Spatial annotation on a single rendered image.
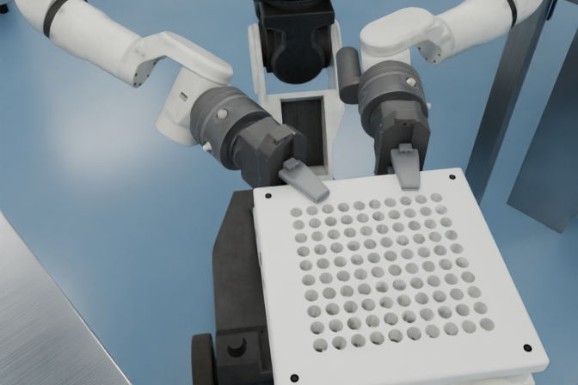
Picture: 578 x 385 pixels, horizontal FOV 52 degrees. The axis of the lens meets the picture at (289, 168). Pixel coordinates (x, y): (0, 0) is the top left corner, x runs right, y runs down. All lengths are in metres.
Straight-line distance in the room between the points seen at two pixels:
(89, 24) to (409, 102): 0.43
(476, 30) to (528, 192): 1.24
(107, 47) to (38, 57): 2.09
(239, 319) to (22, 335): 0.84
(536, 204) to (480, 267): 1.50
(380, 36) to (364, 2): 2.27
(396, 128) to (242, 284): 1.04
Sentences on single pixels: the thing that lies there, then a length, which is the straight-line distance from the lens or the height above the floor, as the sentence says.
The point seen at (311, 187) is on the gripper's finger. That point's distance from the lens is 0.66.
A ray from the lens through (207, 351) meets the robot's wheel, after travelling 1.54.
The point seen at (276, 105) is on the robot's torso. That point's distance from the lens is 1.13.
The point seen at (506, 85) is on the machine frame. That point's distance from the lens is 1.66.
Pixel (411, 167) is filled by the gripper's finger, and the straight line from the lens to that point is 0.70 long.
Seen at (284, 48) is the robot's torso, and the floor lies 0.92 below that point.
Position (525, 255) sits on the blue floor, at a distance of 2.06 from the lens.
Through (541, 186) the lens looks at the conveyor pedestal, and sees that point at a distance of 2.07.
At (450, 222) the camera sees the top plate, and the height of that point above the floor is 1.06.
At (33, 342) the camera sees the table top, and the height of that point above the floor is 0.87.
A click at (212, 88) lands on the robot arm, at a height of 1.08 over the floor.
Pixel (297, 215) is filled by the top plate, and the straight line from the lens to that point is 0.66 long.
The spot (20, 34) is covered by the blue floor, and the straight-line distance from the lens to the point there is 3.10.
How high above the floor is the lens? 1.56
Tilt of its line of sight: 46 degrees down
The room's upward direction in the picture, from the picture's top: straight up
